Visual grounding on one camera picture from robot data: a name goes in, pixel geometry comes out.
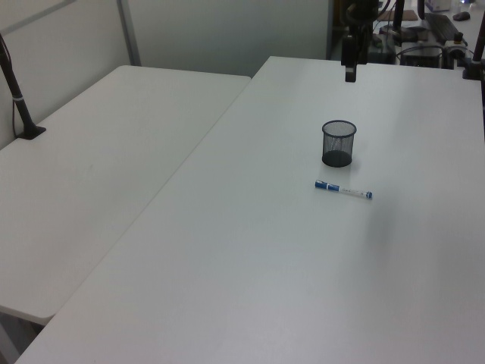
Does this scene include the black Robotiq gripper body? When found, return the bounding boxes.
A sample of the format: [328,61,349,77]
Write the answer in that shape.
[346,0,380,30]

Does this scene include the blue and white marker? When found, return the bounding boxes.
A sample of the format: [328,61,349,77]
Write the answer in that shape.
[314,180,375,201]

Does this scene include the black pole on round base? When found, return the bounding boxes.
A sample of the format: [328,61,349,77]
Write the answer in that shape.
[380,0,430,44]

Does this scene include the black electronics box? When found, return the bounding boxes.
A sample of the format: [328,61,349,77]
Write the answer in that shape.
[400,41,445,68]

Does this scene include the white cardboard box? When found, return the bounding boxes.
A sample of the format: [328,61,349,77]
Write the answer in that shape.
[424,0,454,13]

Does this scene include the black computer keyboard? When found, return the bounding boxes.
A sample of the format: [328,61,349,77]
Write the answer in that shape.
[423,12,462,43]

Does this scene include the black mesh pen cup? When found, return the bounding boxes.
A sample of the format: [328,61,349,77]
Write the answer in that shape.
[321,120,358,168]

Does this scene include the small camera on mount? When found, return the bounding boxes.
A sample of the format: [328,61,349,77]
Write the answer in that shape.
[442,32,470,58]

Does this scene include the black clamped camera stand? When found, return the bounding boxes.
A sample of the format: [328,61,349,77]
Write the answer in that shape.
[461,18,485,81]
[0,32,48,142]

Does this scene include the grey partition frame post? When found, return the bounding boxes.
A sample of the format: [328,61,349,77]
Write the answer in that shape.
[116,0,142,67]

